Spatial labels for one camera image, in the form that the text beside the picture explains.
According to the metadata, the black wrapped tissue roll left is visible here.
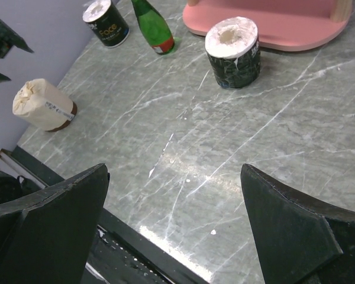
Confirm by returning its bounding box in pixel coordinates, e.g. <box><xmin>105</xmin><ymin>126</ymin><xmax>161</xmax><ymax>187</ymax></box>
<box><xmin>82</xmin><ymin>0</ymin><xmax>130</xmax><ymax>48</ymax></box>

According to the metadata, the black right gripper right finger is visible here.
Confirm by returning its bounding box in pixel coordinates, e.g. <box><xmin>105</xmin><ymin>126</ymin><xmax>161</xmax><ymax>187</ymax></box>
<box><xmin>240</xmin><ymin>164</ymin><xmax>355</xmax><ymax>283</ymax></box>

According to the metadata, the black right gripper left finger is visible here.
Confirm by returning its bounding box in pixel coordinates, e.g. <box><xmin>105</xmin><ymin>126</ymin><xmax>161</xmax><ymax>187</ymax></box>
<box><xmin>0</xmin><ymin>163</ymin><xmax>109</xmax><ymax>283</ymax></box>

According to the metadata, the green glass bottle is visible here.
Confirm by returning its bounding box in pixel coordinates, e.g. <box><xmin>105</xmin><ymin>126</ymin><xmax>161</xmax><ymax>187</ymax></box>
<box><xmin>131</xmin><ymin>0</ymin><xmax>175</xmax><ymax>55</ymax></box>

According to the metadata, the pink three tier shelf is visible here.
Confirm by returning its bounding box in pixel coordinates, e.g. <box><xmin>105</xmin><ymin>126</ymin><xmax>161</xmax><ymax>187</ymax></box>
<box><xmin>183</xmin><ymin>0</ymin><xmax>353</xmax><ymax>51</ymax></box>

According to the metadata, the beige wrapped roll left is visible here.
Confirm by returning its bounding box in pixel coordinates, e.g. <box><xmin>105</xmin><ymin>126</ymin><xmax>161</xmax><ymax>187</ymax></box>
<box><xmin>12</xmin><ymin>78</ymin><xmax>78</xmax><ymax>132</ymax></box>

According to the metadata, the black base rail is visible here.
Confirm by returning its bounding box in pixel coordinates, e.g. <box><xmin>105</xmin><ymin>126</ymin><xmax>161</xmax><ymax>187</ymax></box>
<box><xmin>0</xmin><ymin>150</ymin><xmax>203</xmax><ymax>283</ymax></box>

